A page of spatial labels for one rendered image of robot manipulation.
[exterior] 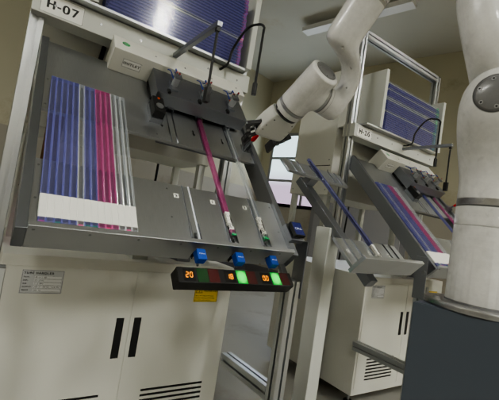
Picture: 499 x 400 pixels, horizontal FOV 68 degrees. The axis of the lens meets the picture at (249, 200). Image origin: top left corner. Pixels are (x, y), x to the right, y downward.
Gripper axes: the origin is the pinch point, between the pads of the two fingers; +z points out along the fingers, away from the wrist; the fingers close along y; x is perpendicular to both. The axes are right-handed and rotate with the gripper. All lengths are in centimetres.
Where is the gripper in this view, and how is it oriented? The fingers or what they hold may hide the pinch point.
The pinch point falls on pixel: (256, 144)
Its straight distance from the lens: 116.3
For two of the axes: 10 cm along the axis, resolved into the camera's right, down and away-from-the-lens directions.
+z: -5.6, 4.9, 6.7
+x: 1.7, 8.6, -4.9
